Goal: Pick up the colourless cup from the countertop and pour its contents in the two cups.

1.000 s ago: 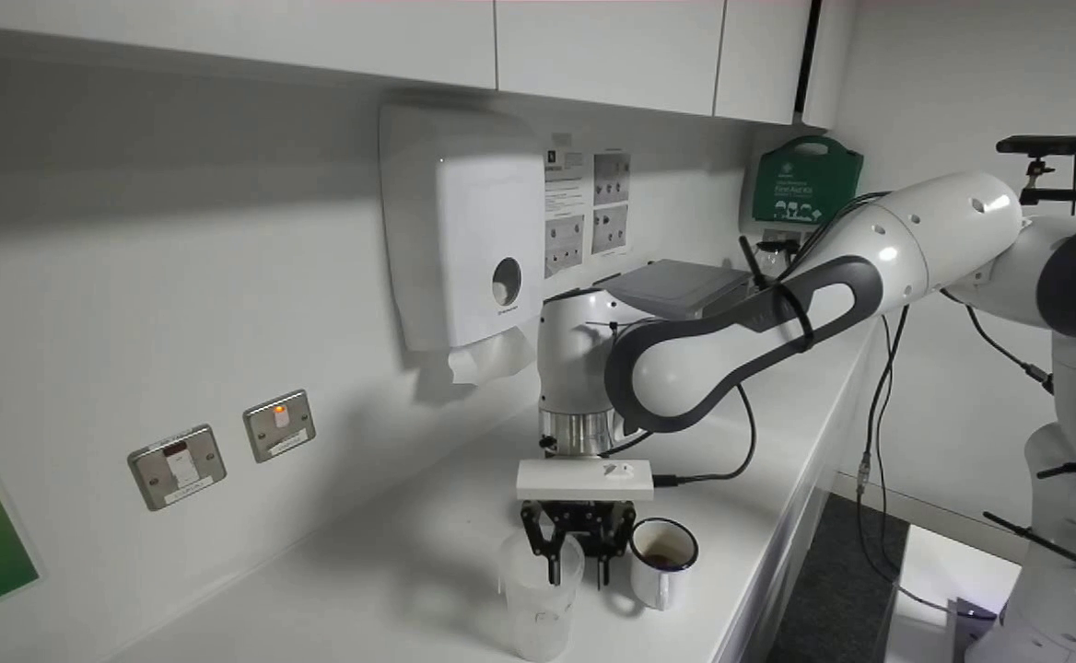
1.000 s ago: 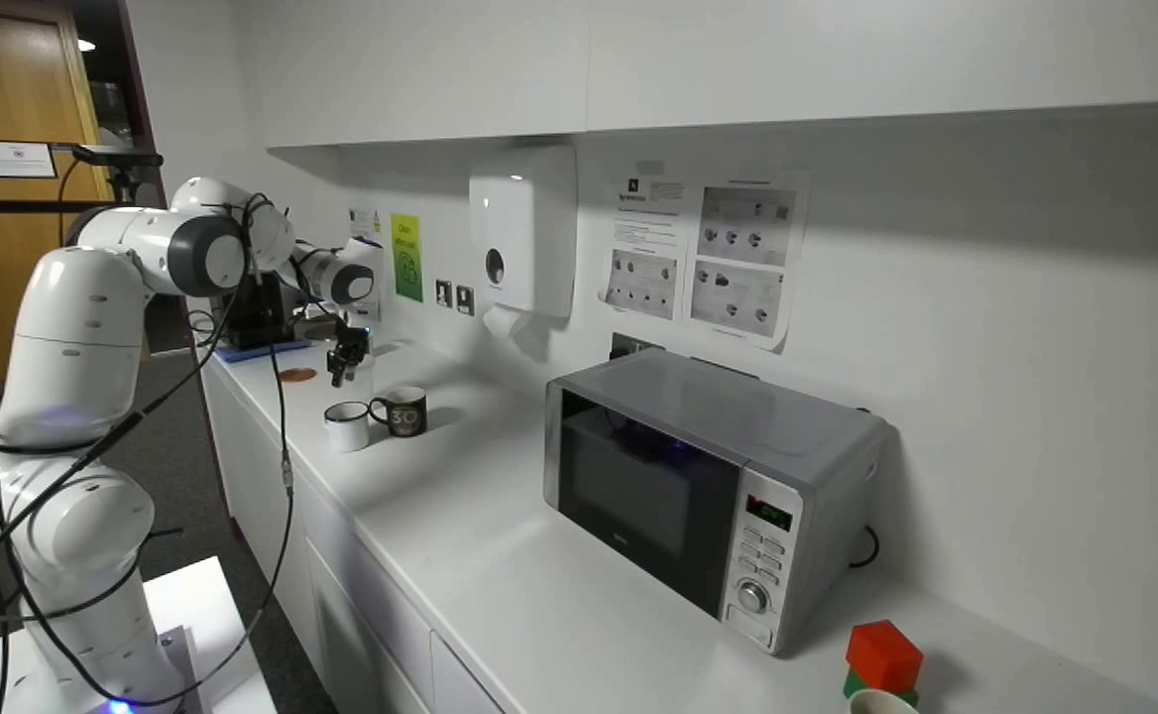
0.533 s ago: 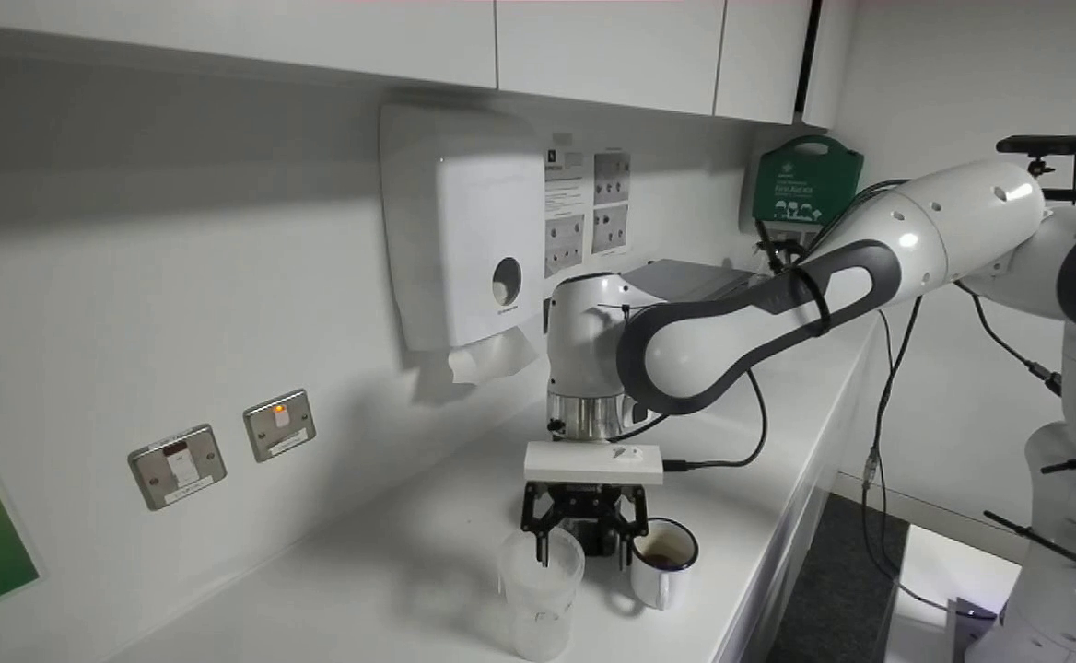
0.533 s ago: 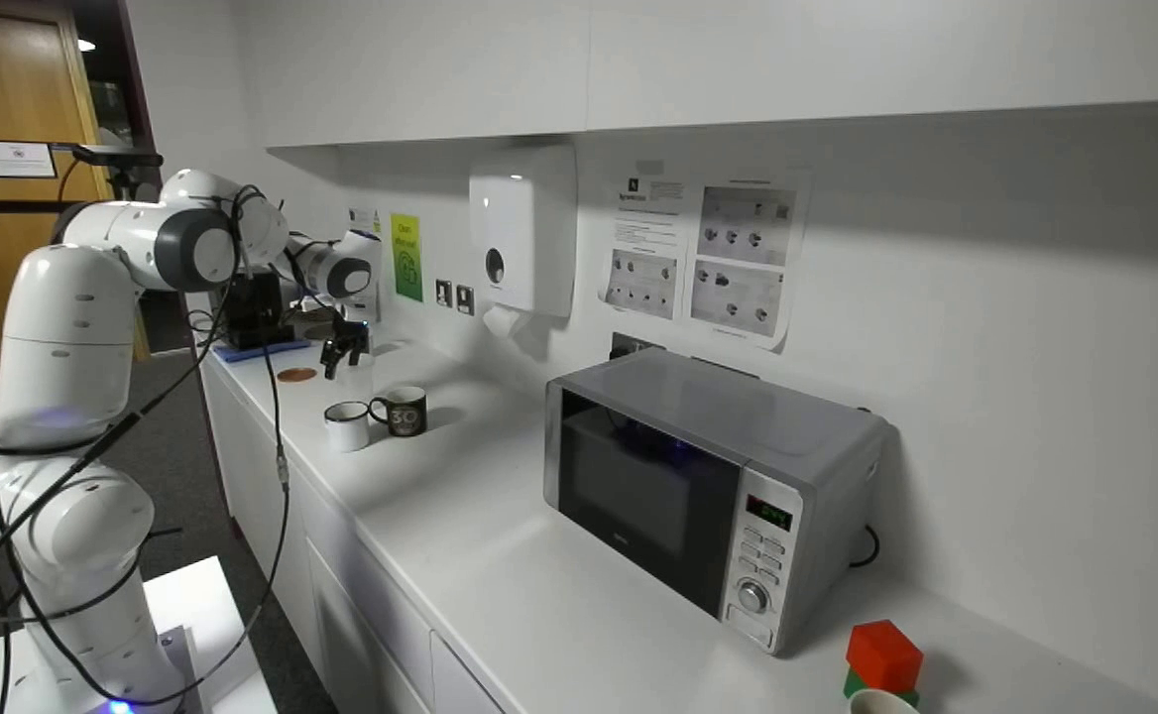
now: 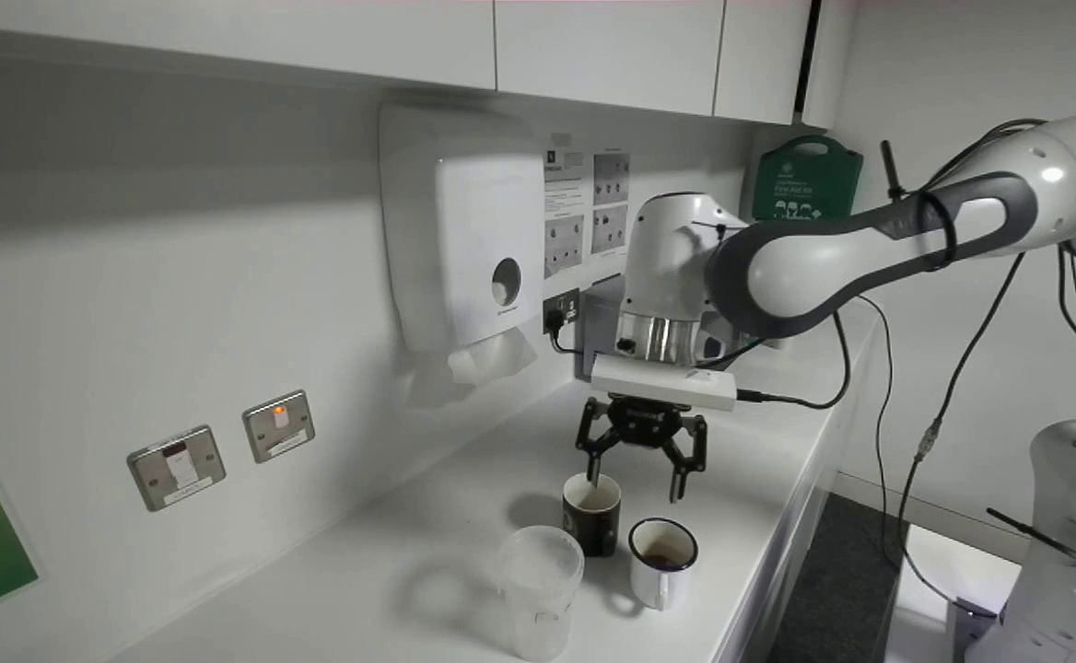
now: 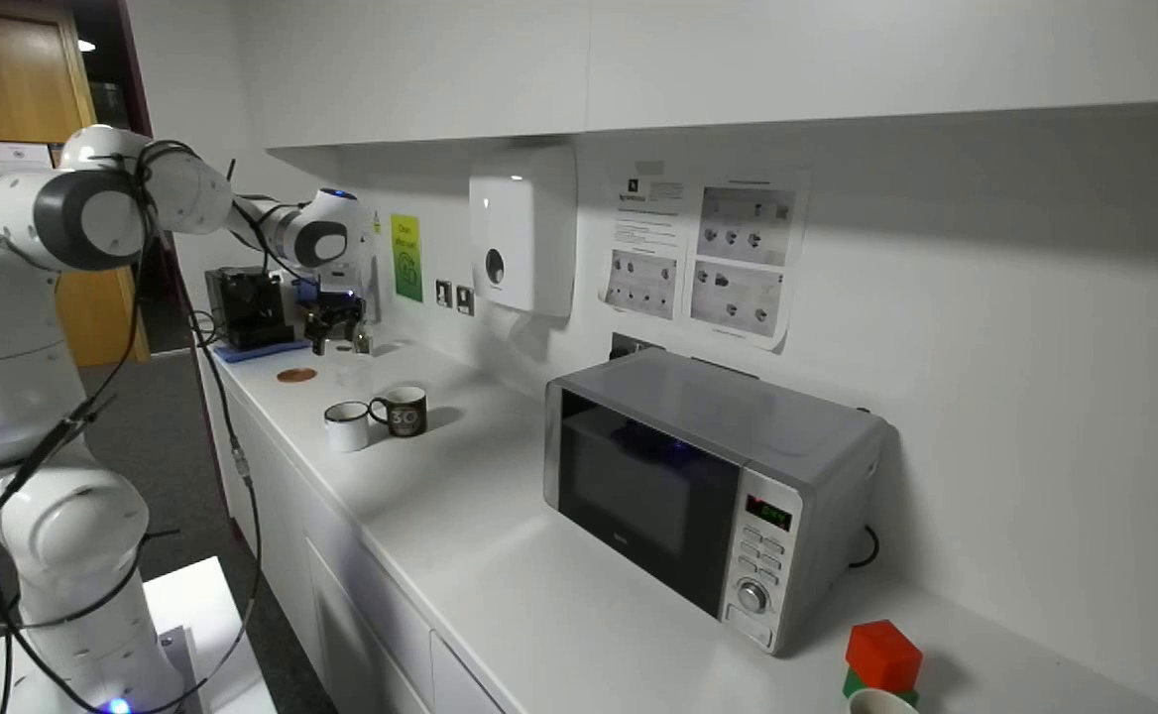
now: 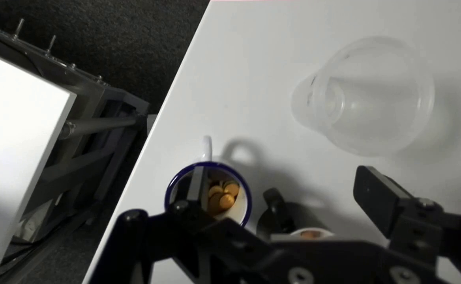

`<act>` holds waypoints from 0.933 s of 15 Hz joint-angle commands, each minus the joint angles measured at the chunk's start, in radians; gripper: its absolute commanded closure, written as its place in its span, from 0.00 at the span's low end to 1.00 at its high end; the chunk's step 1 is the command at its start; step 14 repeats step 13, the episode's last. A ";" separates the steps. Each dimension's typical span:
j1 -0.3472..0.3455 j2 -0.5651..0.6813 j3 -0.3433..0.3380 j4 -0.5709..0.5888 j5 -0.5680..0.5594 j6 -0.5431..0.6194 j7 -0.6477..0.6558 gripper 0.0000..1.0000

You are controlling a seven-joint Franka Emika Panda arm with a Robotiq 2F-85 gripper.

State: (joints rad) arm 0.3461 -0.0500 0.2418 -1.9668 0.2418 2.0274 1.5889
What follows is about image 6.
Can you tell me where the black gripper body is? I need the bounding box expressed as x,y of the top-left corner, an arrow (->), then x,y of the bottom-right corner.
307,288 -> 370,339

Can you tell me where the white robot base table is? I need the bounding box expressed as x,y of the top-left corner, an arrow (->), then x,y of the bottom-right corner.
0,549 -> 283,714

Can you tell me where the small white cup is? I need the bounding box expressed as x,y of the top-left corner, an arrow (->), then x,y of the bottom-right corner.
846,686 -> 923,714

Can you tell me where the grey tall container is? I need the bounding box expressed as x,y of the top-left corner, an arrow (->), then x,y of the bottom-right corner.
352,228 -> 390,356

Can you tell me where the blue mat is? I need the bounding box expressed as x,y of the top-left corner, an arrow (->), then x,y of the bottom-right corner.
215,338 -> 314,367

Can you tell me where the black coffee machine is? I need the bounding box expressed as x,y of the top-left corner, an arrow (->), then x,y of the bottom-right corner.
203,260 -> 302,356

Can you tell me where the white enamel mug dark rim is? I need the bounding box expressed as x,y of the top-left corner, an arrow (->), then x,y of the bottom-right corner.
322,397 -> 382,457

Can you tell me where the black mug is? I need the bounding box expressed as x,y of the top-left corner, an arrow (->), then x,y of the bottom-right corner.
364,380 -> 434,438

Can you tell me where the white paper towel dispenser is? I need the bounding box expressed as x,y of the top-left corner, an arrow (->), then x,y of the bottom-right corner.
463,171 -> 581,334

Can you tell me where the white lower cabinet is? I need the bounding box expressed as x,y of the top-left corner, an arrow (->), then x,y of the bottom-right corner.
200,351 -> 511,714

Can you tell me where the white cabinet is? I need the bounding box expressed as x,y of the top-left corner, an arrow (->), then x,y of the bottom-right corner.
200,351 -> 511,714
233,0 -> 1158,154

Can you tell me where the white sheet with logo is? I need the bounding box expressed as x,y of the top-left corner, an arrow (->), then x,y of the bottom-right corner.
599,158 -> 700,330

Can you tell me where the white door sign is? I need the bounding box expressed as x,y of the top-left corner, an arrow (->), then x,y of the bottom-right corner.
0,136 -> 59,177

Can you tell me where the silver microwave oven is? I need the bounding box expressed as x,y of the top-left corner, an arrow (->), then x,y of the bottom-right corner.
541,343 -> 903,662

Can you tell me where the white sheet with photos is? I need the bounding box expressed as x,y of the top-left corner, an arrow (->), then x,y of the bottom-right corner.
685,173 -> 801,356

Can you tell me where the wooden door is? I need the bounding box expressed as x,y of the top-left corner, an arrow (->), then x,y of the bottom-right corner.
0,0 -> 155,372

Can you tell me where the white upper cabinet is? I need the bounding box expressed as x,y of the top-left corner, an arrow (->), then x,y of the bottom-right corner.
233,0 -> 1158,154

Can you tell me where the green block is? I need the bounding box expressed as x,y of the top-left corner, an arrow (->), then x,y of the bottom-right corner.
840,667 -> 923,711

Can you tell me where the red block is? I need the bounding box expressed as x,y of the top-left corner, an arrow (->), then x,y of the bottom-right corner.
846,616 -> 927,698

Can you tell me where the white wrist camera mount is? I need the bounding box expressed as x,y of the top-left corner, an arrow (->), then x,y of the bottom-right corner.
314,265 -> 374,302

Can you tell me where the green wall poster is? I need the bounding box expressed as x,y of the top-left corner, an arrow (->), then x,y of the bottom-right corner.
390,208 -> 427,304

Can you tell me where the black microwave cable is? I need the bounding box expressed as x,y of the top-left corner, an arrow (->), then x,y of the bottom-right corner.
848,518 -> 885,575

